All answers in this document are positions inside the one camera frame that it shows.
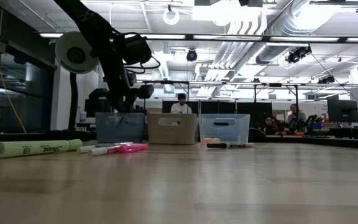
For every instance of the black background rig frame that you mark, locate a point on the black background rig frame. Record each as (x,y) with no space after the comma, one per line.
(172,82)

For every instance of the round black hanging camera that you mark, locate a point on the round black hanging camera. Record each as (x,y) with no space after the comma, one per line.
(191,55)

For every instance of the smoky dark translucent bin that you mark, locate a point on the smoky dark translucent bin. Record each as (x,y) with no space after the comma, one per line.
(132,133)

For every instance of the silver ventilation duct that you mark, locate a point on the silver ventilation duct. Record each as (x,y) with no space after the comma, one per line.
(286,21)

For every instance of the pink highlighter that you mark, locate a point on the pink highlighter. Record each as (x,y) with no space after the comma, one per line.
(130,148)

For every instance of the person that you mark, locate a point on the person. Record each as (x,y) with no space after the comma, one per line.
(181,107)
(269,124)
(295,115)

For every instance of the light green highlighter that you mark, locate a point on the light green highlighter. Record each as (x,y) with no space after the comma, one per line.
(26,148)

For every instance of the opaque light grey bin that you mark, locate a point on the opaque light grey bin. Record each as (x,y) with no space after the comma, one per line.
(172,135)

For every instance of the black desk lamp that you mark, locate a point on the black desk lamp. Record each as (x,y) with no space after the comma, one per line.
(62,46)

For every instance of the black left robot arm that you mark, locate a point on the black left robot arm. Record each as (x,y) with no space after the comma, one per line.
(92,25)

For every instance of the clear plastic bin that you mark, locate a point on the clear plastic bin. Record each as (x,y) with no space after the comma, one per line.
(228,132)

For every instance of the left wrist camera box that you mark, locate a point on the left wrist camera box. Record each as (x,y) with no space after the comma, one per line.
(137,48)

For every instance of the long LED light bar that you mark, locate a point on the long LED light bar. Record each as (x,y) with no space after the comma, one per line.
(213,37)

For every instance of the black computer monitor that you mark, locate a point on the black computer monitor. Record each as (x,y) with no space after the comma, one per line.
(342,110)
(95,109)

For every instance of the black and white marker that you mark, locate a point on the black and white marker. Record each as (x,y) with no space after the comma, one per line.
(217,145)

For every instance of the black ceiling-mounted device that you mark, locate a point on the black ceiling-mounted device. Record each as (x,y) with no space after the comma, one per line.
(297,55)
(326,79)

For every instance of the red-capped white marker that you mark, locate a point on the red-capped white marker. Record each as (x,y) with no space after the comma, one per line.
(99,152)

